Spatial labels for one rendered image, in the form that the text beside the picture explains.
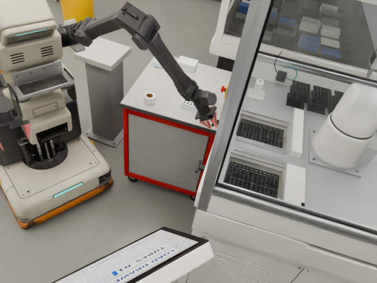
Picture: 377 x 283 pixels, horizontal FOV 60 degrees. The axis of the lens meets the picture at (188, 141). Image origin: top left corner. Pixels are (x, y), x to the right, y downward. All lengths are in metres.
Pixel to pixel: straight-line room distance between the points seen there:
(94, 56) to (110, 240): 1.20
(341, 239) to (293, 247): 0.18
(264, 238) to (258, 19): 0.82
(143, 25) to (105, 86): 1.22
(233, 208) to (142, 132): 1.00
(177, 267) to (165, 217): 1.47
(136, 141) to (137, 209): 0.51
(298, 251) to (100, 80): 1.69
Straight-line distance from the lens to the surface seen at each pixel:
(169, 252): 0.90
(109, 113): 2.53
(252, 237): 1.30
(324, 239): 1.26
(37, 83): 1.61
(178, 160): 2.07
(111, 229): 2.26
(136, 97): 1.94
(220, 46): 2.32
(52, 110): 1.80
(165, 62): 1.31
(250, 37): 0.77
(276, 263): 1.46
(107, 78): 2.34
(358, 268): 1.40
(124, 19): 1.21
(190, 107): 1.87
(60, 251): 2.23
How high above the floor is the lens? 1.96
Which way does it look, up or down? 45 degrees down
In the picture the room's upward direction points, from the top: 10 degrees clockwise
